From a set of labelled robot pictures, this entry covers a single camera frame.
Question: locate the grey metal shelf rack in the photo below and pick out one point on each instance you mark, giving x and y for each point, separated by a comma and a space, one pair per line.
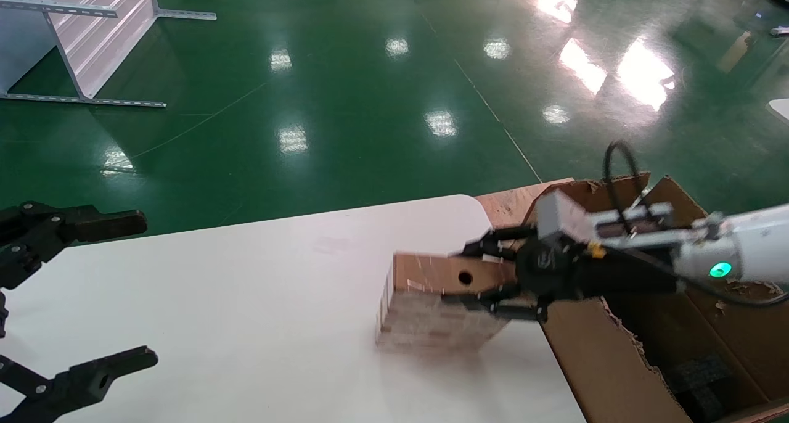
92, 41

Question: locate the brown wooden board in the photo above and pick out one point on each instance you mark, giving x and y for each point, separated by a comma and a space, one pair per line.
502, 207

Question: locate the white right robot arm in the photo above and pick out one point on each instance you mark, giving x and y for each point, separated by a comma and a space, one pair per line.
752, 244

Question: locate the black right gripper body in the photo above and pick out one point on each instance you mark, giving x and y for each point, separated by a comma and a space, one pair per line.
548, 266

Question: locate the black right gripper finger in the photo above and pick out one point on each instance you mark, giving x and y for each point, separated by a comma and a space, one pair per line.
511, 303
499, 241

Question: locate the grey metal table foot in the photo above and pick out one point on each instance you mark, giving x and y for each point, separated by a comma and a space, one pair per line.
780, 31

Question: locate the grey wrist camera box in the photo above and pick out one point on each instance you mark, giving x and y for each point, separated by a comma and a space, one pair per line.
561, 216

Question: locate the big open cardboard box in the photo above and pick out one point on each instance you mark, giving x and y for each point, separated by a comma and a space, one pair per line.
598, 361

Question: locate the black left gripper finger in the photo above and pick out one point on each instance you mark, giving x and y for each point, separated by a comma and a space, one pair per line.
80, 383
80, 225

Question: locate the black foam block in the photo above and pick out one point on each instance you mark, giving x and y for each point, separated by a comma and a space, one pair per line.
703, 386

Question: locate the small cardboard box with hole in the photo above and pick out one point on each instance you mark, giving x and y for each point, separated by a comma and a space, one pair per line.
425, 324

